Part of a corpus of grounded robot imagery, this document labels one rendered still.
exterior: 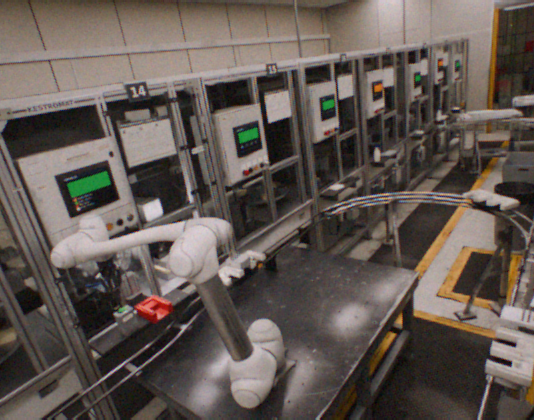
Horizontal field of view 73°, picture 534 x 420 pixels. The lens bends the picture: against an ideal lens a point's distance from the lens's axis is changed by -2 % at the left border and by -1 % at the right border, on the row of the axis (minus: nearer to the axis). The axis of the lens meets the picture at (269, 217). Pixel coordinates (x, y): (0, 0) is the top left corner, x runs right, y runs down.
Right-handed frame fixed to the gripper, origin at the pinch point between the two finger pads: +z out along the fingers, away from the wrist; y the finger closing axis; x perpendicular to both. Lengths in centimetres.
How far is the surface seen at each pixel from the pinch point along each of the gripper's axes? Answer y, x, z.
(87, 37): -222, -369, -169
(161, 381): 1.5, 18.7, 44.2
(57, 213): 8.7, -9.5, -44.9
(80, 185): -4, -7, -54
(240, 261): -76, 8, 19
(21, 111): 7, -11, -88
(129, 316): -0.9, 3.0, 12.2
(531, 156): -456, 126, 51
